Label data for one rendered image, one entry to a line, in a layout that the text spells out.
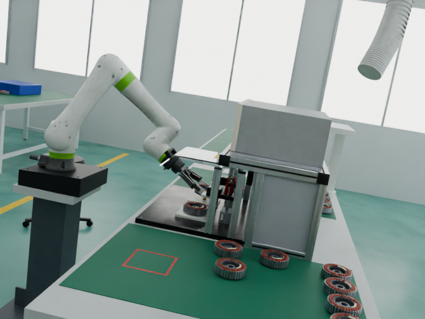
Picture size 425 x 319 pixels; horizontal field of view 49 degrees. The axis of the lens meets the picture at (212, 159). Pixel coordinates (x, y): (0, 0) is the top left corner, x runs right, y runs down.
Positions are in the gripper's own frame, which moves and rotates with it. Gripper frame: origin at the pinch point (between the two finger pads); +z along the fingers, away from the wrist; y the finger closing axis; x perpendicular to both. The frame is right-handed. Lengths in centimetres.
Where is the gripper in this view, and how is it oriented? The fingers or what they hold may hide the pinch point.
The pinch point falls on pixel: (205, 189)
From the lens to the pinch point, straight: 238.3
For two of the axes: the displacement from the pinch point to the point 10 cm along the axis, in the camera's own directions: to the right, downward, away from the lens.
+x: 6.3, -7.4, -2.4
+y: -1.7, 1.7, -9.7
